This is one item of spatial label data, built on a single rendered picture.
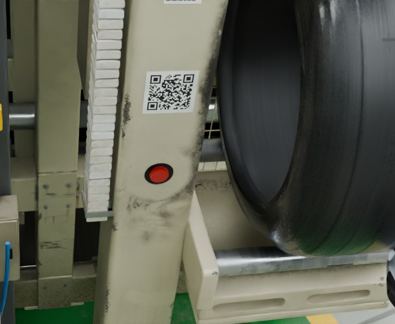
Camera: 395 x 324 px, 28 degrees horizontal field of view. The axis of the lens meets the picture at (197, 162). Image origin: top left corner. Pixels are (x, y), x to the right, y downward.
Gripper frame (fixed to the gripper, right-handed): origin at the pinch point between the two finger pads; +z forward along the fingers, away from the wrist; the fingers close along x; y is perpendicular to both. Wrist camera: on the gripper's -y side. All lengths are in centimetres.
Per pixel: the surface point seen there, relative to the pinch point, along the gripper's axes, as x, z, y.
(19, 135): 51, 102, -42
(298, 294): 9.4, 9.8, -15.9
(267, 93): 6.6, 45.7, 2.5
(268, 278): 14.1, 12.9, -14.5
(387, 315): -56, 73, -94
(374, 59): 12.0, 0.1, 34.4
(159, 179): 33.9, 16.7, 5.1
